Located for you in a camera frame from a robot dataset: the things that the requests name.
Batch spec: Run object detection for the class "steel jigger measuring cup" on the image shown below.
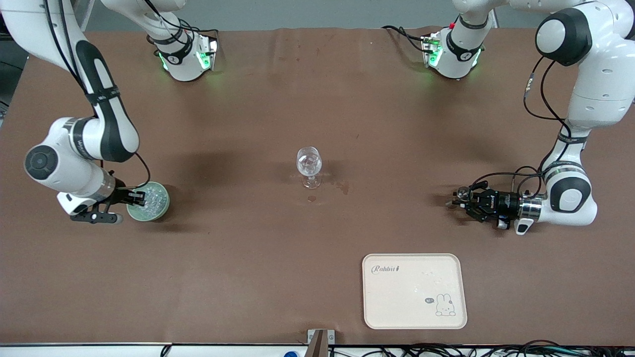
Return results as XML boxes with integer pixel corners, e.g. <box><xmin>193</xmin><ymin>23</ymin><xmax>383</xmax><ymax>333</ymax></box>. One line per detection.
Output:
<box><xmin>449</xmin><ymin>186</ymin><xmax>473</xmax><ymax>209</ymax></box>

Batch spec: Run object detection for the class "pile of clear ice cubes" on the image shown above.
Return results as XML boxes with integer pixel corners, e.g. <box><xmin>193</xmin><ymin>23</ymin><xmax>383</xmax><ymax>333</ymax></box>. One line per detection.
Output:
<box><xmin>136</xmin><ymin>184</ymin><xmax>167</xmax><ymax>218</ymax></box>

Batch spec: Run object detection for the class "clear wine glass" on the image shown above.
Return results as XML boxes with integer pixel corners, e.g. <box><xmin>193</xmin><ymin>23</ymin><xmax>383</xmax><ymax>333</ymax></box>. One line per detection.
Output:
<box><xmin>296</xmin><ymin>146</ymin><xmax>323</xmax><ymax>190</ymax></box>

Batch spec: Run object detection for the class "green ceramic bowl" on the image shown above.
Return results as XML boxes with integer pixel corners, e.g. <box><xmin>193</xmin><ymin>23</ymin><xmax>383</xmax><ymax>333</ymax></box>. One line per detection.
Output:
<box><xmin>127</xmin><ymin>181</ymin><xmax>171</xmax><ymax>222</ymax></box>

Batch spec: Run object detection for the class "cream rabbit print tray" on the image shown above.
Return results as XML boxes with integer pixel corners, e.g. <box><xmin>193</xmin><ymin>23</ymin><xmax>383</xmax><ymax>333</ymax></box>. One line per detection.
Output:
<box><xmin>362</xmin><ymin>253</ymin><xmax>468</xmax><ymax>330</ymax></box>

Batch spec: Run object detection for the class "brown table cover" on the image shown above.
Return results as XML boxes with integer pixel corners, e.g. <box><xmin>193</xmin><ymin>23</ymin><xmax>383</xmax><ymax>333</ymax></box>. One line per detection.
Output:
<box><xmin>0</xmin><ymin>27</ymin><xmax>635</xmax><ymax>346</ymax></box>

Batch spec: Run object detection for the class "black cable bundle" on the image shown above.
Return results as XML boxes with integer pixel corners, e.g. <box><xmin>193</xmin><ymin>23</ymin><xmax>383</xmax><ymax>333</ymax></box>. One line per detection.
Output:
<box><xmin>327</xmin><ymin>340</ymin><xmax>635</xmax><ymax>357</ymax></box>

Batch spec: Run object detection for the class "black right arm base cable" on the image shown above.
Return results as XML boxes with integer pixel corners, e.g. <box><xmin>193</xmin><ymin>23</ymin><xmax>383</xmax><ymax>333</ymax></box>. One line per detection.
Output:
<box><xmin>144</xmin><ymin>0</ymin><xmax>220</xmax><ymax>43</ymax></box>

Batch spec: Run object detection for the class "black arm base cable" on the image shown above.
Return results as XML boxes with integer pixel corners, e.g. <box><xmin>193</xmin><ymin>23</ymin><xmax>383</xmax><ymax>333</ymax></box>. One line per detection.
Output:
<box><xmin>144</xmin><ymin>0</ymin><xmax>220</xmax><ymax>43</ymax></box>
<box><xmin>381</xmin><ymin>25</ymin><xmax>433</xmax><ymax>54</ymax></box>

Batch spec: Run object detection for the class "black left arm base cable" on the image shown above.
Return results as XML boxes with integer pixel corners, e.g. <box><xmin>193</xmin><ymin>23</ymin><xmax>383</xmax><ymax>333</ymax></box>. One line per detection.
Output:
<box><xmin>381</xmin><ymin>25</ymin><xmax>433</xmax><ymax>54</ymax></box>

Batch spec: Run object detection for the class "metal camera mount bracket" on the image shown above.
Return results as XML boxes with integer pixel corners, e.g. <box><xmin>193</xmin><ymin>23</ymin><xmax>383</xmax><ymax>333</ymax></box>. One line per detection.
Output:
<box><xmin>307</xmin><ymin>329</ymin><xmax>335</xmax><ymax>357</ymax></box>

